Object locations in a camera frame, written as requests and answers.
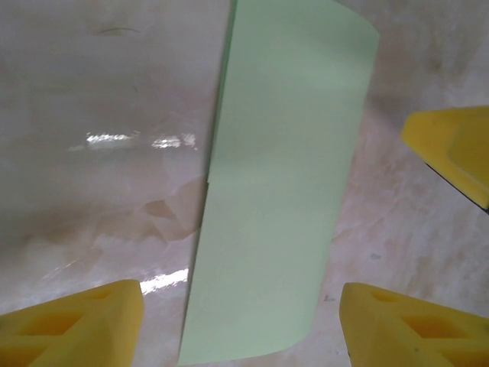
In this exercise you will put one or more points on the light green paper sheet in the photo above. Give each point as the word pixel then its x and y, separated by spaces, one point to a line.
pixel 279 191

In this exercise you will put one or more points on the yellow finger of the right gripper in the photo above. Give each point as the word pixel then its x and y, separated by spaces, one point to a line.
pixel 454 145

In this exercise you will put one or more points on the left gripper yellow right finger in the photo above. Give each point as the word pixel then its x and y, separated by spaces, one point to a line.
pixel 412 336

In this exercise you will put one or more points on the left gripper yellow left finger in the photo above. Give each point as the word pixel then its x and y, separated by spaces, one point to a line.
pixel 68 336

